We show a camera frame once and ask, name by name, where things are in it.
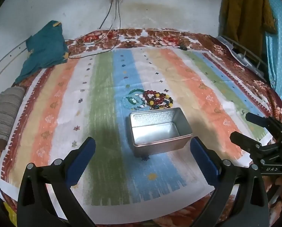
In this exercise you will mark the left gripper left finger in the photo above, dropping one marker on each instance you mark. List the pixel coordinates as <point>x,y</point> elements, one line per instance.
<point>34,205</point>

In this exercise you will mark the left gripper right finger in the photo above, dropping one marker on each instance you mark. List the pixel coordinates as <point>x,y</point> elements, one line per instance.
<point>250,207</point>

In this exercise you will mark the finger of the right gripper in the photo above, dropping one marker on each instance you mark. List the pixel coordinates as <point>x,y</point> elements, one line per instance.
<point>245,143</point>
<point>270,123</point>

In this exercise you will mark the green jade bangle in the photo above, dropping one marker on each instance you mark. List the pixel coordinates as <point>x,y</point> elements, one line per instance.
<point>136,97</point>

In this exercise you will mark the silver metal tin box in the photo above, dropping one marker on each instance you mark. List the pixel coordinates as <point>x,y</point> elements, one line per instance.
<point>158,131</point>

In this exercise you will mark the grey striped rolled cloth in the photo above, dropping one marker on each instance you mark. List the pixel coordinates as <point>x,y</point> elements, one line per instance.
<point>10,102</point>

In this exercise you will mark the mustard hanging garment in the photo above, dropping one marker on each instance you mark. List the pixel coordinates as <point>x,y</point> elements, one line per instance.
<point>247,21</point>

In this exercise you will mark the black charger plug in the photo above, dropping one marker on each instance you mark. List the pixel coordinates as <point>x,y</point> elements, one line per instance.
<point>183,47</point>

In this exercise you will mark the striped colourful mat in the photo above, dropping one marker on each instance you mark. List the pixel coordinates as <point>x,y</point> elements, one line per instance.
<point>141,106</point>

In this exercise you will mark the teal cloth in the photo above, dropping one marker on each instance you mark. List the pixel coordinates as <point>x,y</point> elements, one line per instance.
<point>46,48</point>

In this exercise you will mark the wire rack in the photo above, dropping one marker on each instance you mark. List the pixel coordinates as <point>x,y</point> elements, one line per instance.
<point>245,57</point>

